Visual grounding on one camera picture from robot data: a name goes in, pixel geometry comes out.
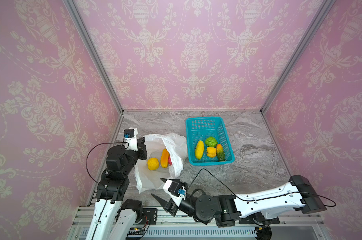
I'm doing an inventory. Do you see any perforated white vent strip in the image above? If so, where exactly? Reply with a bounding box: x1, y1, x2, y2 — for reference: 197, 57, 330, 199
128, 226, 257, 238

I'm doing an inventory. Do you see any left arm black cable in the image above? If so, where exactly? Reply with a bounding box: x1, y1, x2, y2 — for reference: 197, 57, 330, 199
85, 141, 126, 184

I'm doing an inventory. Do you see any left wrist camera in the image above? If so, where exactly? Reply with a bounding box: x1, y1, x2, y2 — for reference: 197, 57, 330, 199
123, 128, 138, 152

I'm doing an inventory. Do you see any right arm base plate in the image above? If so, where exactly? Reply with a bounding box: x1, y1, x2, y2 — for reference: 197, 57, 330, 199
239, 212, 280, 227

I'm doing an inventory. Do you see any left corner aluminium post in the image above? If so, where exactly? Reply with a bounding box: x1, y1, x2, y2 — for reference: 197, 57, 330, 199
62, 0, 124, 114

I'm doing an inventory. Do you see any corner aluminium post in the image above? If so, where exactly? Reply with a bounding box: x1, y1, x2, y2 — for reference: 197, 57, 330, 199
62, 0, 124, 114
260, 0, 336, 114

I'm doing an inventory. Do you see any white plastic bag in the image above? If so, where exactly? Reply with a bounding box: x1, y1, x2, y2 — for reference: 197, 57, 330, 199
134, 133, 188, 193

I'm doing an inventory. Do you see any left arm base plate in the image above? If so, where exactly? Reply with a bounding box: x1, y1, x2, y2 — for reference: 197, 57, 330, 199
135, 208, 158, 226

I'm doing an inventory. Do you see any right corner aluminium post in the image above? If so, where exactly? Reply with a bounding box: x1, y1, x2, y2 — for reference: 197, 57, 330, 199
260, 0, 336, 114

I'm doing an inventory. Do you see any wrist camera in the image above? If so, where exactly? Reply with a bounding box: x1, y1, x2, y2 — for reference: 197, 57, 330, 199
123, 128, 138, 152
163, 181, 188, 207

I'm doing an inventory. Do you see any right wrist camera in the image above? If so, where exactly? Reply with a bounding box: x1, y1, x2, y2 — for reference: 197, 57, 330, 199
163, 181, 188, 207

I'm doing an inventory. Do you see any aluminium front rail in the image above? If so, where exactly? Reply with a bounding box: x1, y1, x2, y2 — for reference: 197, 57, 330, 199
73, 207, 325, 227

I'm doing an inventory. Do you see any orange green mango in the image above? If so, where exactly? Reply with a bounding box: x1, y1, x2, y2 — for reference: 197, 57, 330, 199
216, 144, 226, 162

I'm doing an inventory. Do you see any yellow lemon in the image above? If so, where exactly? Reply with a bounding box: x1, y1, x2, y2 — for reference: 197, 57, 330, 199
195, 141, 205, 160

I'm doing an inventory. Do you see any yellow banana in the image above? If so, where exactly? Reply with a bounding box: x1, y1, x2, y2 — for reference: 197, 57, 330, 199
160, 149, 170, 168

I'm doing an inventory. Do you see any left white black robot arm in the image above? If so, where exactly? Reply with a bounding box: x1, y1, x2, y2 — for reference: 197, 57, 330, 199
86, 137, 147, 240

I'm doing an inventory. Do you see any green apple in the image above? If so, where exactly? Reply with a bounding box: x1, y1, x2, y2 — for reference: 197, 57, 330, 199
205, 137, 218, 148

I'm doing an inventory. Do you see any teal plastic basket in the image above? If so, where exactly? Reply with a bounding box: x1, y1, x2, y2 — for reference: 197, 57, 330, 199
186, 117, 235, 166

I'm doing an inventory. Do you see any yellow orange bell pepper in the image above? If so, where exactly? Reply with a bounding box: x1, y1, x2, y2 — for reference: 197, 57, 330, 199
207, 147, 217, 158

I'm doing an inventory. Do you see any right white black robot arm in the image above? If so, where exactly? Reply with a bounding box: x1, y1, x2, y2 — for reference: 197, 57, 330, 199
152, 175, 327, 228

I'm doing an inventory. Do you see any round yellow citrus fruit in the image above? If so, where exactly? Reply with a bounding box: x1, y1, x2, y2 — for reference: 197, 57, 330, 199
147, 158, 160, 171

